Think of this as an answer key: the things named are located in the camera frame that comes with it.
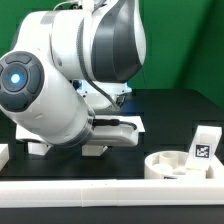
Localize white barrier rail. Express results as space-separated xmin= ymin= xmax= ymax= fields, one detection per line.
xmin=209 ymin=156 xmax=224 ymax=179
xmin=0 ymin=144 xmax=9 ymax=171
xmin=0 ymin=179 xmax=224 ymax=208

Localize white front barrier rail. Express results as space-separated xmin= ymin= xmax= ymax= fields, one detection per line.
xmin=0 ymin=179 xmax=224 ymax=208

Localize white left barrier rail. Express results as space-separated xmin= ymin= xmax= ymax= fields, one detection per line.
xmin=0 ymin=144 xmax=9 ymax=171

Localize black cables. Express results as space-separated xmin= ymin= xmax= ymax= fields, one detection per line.
xmin=92 ymin=118 xmax=138 ymax=132

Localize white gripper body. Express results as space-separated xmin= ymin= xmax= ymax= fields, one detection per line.
xmin=85 ymin=125 xmax=139 ymax=147

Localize white marker sheet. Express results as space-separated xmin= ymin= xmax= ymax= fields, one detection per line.
xmin=93 ymin=115 xmax=145 ymax=133

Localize white right barrier rail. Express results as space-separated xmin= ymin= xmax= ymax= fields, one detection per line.
xmin=209 ymin=156 xmax=224 ymax=179

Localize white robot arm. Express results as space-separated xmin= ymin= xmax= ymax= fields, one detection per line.
xmin=0 ymin=0 xmax=146 ymax=147

